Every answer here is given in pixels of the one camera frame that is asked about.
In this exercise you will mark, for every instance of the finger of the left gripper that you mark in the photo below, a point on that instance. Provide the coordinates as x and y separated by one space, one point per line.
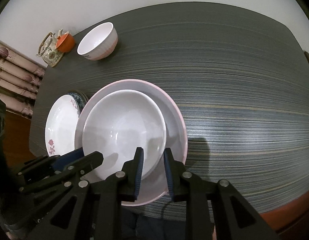
87 165
64 160

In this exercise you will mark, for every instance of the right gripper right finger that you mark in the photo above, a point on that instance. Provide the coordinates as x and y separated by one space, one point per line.
174 174

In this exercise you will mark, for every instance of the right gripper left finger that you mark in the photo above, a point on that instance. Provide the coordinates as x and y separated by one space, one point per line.
133 174

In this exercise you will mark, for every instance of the white plate pink flowers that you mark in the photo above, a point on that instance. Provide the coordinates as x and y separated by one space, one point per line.
61 126

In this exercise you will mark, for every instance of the white bowl blue print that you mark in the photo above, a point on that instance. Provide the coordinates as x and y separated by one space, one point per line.
120 123

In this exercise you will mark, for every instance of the large pink bowl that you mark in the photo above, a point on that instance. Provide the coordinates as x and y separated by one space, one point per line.
154 185

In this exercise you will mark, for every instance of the small blue floral plate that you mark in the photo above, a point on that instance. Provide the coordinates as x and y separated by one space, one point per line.
80 98

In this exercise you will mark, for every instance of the striped floral curtain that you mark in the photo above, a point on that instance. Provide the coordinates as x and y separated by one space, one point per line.
20 80

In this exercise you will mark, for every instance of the floral ceramic teapot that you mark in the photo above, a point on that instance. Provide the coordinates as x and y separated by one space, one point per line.
48 52

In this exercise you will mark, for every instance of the white pink ribbed bowl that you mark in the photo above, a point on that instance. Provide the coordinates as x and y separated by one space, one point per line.
98 43

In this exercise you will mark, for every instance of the orange teacup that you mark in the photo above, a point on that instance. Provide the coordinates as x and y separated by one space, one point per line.
65 42

